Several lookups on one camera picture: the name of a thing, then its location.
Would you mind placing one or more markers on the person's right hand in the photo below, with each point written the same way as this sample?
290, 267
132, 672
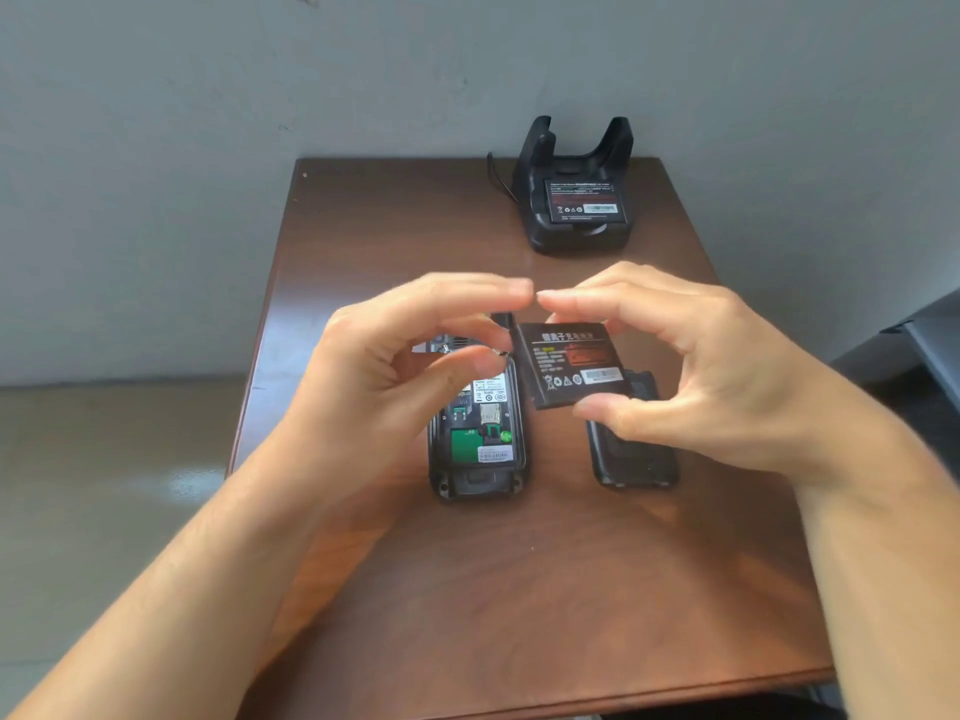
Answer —
750, 389

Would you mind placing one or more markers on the person's left hand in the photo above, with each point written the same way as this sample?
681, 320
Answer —
360, 397

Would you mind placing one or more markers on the person's right thumb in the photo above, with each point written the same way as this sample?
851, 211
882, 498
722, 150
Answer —
637, 419

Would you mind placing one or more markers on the person's left middle finger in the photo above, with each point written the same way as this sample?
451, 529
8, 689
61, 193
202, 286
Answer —
480, 327

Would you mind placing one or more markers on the person's right middle finger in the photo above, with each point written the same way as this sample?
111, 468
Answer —
645, 275

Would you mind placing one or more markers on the person's left thumb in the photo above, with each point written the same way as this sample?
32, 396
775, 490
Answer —
469, 371

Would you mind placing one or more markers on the black rectangular battery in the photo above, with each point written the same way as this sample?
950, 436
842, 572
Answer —
574, 363

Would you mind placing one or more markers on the person's right forearm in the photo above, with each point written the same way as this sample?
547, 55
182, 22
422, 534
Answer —
892, 584

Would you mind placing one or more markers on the person's left forearm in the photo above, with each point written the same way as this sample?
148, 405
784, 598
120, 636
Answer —
187, 584

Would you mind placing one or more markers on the black battery cover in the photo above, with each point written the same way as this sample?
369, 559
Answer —
637, 466

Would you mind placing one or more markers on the black charging cradle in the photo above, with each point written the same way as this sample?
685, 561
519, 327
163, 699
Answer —
577, 236

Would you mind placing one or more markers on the black handheld device, open back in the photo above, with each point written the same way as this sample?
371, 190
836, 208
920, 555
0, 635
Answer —
480, 457

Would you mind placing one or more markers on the black battery with white label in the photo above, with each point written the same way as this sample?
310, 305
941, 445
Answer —
586, 200

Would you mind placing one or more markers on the dark grey chair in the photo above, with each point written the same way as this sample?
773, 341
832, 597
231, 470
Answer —
922, 359

